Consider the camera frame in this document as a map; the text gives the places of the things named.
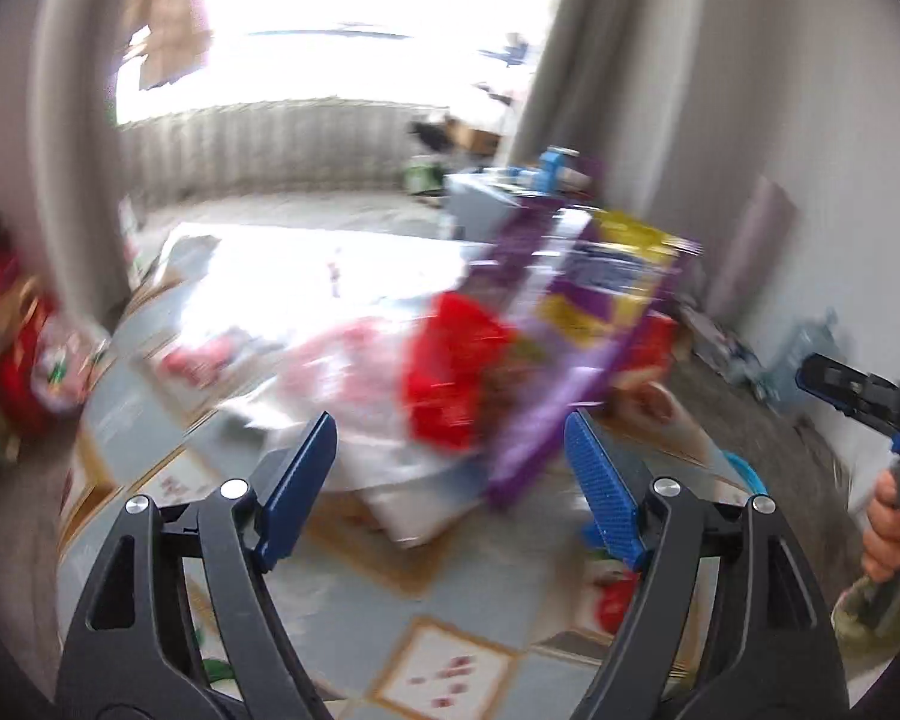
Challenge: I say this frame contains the purple snack bag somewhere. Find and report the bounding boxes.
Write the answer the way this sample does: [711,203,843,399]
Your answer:
[461,195,701,507]

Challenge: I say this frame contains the red snack bag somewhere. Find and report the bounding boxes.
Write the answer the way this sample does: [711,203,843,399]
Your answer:
[401,291,515,454]

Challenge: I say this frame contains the right hand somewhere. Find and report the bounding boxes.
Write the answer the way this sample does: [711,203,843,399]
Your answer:
[862,470,900,583]

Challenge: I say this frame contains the clear water jug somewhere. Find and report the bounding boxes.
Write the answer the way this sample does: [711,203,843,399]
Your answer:
[761,307,844,416]

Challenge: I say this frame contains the blue mesh wastebasket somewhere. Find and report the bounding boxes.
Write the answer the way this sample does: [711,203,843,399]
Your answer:
[725,452,769,496]

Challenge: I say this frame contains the pink rolled mat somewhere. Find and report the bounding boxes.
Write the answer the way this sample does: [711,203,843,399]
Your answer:
[704,176,798,325]

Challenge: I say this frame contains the plastic bag with items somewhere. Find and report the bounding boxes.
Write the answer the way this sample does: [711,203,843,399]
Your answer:
[30,312,110,416]

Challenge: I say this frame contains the grey cabinet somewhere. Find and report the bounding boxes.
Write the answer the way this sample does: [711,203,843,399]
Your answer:
[443,172,564,242]

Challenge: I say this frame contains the blue detergent bottle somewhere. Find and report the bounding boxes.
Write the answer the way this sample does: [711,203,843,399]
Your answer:
[530,146,578,195]

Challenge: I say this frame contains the grey curtain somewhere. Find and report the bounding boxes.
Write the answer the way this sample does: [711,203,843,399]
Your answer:
[500,0,706,218]

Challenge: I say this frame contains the beige hanging jacket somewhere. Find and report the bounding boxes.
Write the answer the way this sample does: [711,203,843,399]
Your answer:
[123,0,211,91]

